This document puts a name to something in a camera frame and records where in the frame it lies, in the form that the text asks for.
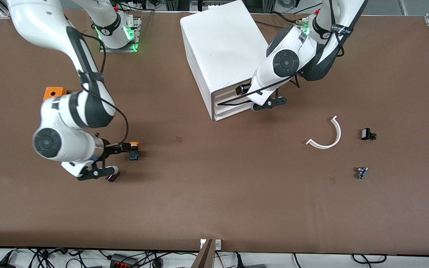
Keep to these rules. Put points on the orange box with hole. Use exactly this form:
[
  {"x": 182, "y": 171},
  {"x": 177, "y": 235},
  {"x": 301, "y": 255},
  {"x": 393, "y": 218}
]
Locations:
[{"x": 52, "y": 92}]

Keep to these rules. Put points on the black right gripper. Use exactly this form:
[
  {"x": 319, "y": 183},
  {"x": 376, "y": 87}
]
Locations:
[{"x": 107, "y": 146}]

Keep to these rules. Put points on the small purple capacitor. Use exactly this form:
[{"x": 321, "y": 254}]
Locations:
[{"x": 112, "y": 179}]

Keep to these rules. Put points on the small metal fitting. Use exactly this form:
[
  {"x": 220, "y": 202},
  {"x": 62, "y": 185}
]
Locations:
[{"x": 362, "y": 172}]

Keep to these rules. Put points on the black rectangular switch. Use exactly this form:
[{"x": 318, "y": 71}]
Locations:
[{"x": 366, "y": 134}]

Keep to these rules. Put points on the white drawer cabinet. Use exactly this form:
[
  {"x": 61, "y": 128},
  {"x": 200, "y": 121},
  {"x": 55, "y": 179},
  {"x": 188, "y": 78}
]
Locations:
[{"x": 218, "y": 44}]

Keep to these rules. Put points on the black plug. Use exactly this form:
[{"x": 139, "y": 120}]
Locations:
[
  {"x": 0, "y": 265},
  {"x": 238, "y": 262}
]

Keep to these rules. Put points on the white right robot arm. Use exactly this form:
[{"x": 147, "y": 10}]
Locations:
[{"x": 43, "y": 22}]

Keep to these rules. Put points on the small white corner bracket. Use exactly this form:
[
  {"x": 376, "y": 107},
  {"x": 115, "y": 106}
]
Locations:
[
  {"x": 218, "y": 244},
  {"x": 202, "y": 244}
]

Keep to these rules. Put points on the wooden post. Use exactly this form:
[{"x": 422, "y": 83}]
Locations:
[{"x": 205, "y": 258}]

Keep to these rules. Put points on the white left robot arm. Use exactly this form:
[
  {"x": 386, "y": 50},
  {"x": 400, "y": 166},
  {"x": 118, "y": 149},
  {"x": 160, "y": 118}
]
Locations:
[{"x": 304, "y": 41}]

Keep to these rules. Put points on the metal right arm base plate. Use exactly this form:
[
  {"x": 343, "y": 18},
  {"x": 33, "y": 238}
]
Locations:
[{"x": 119, "y": 50}]

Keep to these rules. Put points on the yellow push button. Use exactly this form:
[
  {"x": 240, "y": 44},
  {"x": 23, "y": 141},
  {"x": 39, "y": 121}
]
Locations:
[{"x": 134, "y": 152}]

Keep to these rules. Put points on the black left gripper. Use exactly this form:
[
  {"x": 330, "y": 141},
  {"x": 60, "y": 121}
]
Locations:
[{"x": 242, "y": 89}]

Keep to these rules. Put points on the white curved bracket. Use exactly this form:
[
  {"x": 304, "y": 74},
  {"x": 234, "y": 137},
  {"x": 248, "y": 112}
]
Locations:
[{"x": 338, "y": 136}]

